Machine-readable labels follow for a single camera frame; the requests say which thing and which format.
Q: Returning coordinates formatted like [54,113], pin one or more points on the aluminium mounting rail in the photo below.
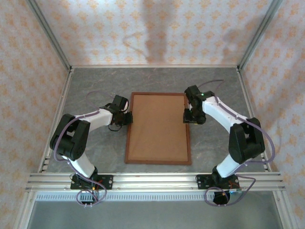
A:
[155,182]

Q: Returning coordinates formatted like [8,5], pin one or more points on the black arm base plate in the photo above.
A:
[201,182]
[108,181]

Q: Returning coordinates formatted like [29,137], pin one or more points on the aluminium table edge rail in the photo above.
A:
[155,66]
[64,91]
[245,91]

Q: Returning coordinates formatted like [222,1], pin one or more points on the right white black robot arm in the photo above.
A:
[214,109]

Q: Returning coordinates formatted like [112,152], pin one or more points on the grey metal panel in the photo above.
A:
[155,214]

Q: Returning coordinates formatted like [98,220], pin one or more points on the brown wooden picture frame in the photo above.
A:
[157,162]

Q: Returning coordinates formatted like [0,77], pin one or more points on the aluminium corner post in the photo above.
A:
[261,31]
[48,31]

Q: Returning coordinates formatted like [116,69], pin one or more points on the small green circuit board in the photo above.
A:
[236,190]

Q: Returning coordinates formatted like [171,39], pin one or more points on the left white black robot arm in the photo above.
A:
[100,119]

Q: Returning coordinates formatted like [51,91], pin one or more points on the aluminium lower frame bar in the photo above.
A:
[286,212]
[24,212]

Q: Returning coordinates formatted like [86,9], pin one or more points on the brown frame backing board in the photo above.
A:
[157,128]

